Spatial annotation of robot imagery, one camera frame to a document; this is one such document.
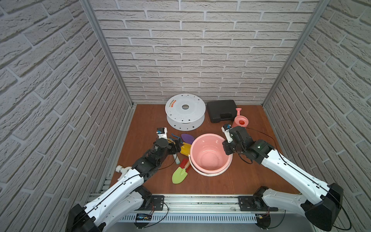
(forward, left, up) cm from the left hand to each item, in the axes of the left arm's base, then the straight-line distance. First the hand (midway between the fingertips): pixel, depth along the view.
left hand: (171, 136), depth 79 cm
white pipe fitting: (-12, +31, -16) cm, 37 cm away
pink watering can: (+17, -46, -7) cm, 49 cm away
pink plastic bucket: (-5, -23, -17) cm, 29 cm away
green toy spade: (-16, -4, -19) cm, 25 cm away
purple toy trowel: (+11, -9, -20) cm, 24 cm away
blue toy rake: (+12, -1, -18) cm, 22 cm away
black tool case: (+30, -36, -11) cm, 49 cm away
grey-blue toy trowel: (-7, -3, -16) cm, 18 cm away
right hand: (-4, -31, -1) cm, 31 cm away
